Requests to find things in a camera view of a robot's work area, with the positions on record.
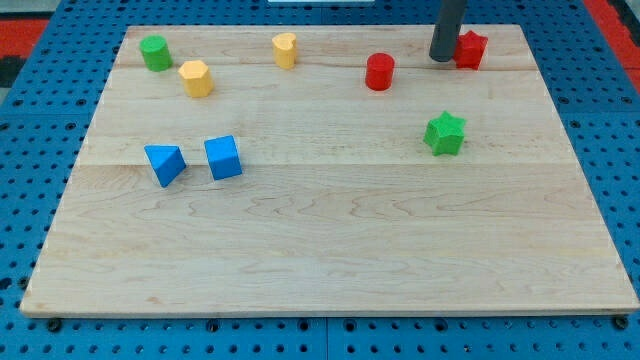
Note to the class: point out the red star block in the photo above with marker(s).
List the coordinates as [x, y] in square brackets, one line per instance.
[470, 49]

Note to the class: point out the blue triangle block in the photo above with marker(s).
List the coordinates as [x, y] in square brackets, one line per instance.
[166, 161]

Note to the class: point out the green cylinder block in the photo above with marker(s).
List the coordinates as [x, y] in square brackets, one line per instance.
[155, 52]

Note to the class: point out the yellow hexagon block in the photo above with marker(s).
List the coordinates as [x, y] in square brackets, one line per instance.
[196, 78]

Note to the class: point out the yellow heart block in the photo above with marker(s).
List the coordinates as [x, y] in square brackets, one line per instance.
[284, 47]

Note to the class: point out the red cylinder block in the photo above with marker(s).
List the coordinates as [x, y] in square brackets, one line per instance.
[379, 71]

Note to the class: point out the green star block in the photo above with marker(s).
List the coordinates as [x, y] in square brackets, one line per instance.
[445, 134]

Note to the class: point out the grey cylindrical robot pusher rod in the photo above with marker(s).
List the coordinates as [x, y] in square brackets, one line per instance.
[446, 30]

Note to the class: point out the blue cube block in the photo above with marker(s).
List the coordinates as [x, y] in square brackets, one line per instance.
[223, 157]

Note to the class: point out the light wooden board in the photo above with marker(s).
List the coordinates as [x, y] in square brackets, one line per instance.
[341, 209]

